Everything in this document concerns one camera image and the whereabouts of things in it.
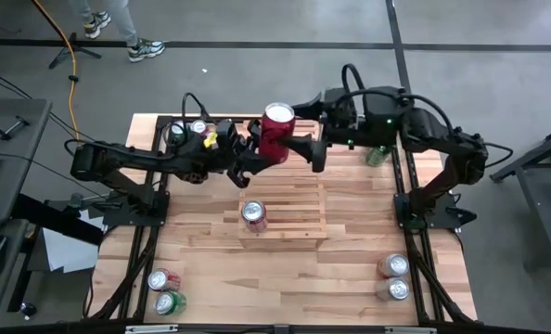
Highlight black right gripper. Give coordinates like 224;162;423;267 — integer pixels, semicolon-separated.
282;85;367;173

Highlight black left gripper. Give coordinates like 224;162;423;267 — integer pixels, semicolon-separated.
210;118;279;189

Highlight red Coke Zero can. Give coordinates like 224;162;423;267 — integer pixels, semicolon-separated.
240;199;270;234
258;101;297;164

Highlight red Coca-Cola original can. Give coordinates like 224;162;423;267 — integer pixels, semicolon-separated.
190;119;217;138

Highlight slatted wooden shelf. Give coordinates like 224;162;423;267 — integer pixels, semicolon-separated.
237;119;328;251

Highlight silver Diet Coke can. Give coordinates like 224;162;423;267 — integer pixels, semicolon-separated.
377;252;411;279
376;276;411;302

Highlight red and white soda can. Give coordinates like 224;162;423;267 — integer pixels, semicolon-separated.
147;267;183;292

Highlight person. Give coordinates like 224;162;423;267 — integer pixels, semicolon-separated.
69;0;166;64

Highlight black tripod stand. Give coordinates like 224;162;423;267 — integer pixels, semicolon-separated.
47;31;103;71

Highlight white paper sheets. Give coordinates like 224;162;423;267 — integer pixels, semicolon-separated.
41;208;106;275

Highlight black desk bar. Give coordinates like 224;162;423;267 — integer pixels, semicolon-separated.
10;193;105;247

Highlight dark grey metal stand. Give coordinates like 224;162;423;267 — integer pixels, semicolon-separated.
488;121;551;273

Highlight grey desk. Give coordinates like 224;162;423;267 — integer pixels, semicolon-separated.
0;97;53;242

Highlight black and silver tool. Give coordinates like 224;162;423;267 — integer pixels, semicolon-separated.
0;115;31;148

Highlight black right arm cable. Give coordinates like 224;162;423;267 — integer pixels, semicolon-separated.
340;63;514;169

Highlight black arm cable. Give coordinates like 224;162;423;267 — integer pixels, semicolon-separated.
340;63;514;169
181;91;211;126

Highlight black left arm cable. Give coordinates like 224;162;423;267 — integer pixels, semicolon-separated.
181;91;211;126

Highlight black aluminium table frame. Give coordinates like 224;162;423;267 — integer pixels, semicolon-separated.
87;113;479;328

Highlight yellow cable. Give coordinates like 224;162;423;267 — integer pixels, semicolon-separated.
30;0;99;176

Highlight black floor cable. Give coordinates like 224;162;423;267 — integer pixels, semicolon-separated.
0;64;96;143

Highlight silver metal bracket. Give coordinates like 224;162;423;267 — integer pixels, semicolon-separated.
384;326;438;334
124;324;179;334

